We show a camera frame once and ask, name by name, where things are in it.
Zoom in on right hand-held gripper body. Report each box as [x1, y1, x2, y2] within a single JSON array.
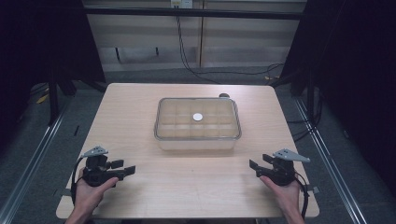
[[260, 147, 312, 188]]

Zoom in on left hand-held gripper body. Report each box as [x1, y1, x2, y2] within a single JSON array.
[[79, 146, 125, 188]]

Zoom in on person's right hand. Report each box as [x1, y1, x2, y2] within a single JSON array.
[[259, 175, 303, 215]]

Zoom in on person's left hand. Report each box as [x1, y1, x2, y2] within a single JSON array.
[[74, 176, 120, 217]]

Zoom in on clear plastic storage box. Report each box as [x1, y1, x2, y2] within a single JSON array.
[[153, 96, 243, 152]]

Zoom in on clear box lid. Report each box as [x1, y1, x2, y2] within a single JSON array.
[[153, 96, 243, 142]]

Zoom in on black metal stand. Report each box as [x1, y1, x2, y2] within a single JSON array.
[[47, 69, 78, 127]]

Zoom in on yellow floor object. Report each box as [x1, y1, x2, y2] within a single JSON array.
[[35, 92, 50, 105]]

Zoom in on black curtain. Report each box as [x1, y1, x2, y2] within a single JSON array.
[[0, 0, 106, 157], [279, 0, 396, 197]]

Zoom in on black horizontal bar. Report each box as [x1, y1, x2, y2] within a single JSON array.
[[83, 7, 304, 21]]

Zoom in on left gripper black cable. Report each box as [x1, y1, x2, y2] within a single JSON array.
[[70, 156, 86, 207]]

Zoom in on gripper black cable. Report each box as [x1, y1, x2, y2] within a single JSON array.
[[293, 172, 311, 219], [70, 156, 86, 207]]

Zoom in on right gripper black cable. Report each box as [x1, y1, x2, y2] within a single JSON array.
[[293, 172, 311, 219]]

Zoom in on black floor cables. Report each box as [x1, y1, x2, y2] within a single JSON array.
[[285, 87, 323, 144]]

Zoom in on metal floor rail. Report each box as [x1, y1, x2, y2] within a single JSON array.
[[0, 102, 74, 224], [292, 96, 372, 224]]

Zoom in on black wall cable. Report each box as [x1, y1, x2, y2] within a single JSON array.
[[176, 15, 285, 86]]

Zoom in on white wall power outlet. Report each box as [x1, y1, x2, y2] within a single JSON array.
[[170, 0, 194, 9]]

